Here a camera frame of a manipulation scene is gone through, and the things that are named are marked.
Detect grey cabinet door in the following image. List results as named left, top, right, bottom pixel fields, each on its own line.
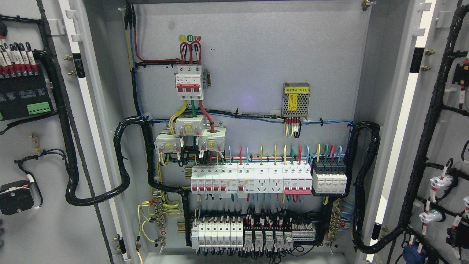
left=346, top=0, right=468, bottom=264
left=1, top=0, right=124, bottom=264

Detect white current transformer right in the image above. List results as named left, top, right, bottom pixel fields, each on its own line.
left=198, top=127, right=226, bottom=152

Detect white current transformer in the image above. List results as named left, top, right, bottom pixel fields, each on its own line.
left=154, top=133, right=183, bottom=153
left=174, top=114, right=206, bottom=136
left=198, top=127, right=226, bottom=152

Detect white socket breaker row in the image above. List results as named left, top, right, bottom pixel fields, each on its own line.
left=190, top=162, right=312, bottom=198

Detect white current transformer top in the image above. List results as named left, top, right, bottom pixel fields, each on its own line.
left=174, top=114, right=206, bottom=136

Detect white red main breaker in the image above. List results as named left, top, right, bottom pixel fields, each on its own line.
left=175, top=65, right=211, bottom=100

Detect white current transformer left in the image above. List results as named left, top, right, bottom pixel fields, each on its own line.
left=154, top=133, right=183, bottom=153

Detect metal mesh power supply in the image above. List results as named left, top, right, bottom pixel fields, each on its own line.
left=281, top=82, right=311, bottom=119

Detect black relay terminal row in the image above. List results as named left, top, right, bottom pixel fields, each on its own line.
left=191, top=208, right=317, bottom=259

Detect left brass ground bar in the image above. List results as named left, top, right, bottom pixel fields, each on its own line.
left=153, top=197, right=166, bottom=236

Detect brass ground bar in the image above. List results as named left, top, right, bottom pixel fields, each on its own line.
left=328, top=199, right=342, bottom=243
left=153, top=197, right=166, bottom=236

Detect black white surge protector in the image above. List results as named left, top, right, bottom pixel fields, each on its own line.
left=312, top=160, right=347, bottom=197

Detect right brass ground bar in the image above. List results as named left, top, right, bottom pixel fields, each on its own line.
left=328, top=199, right=342, bottom=243

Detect left black corrugated conduit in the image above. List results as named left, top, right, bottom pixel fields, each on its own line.
left=33, top=50, right=192, bottom=247

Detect black digital power meter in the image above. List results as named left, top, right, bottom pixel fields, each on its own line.
left=0, top=71, right=53, bottom=120

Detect black corrugated cable conduit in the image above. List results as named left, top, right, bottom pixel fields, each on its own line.
left=346, top=122, right=403, bottom=254

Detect white rotary selector switch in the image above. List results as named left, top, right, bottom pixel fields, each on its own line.
left=0, top=179, right=34, bottom=215

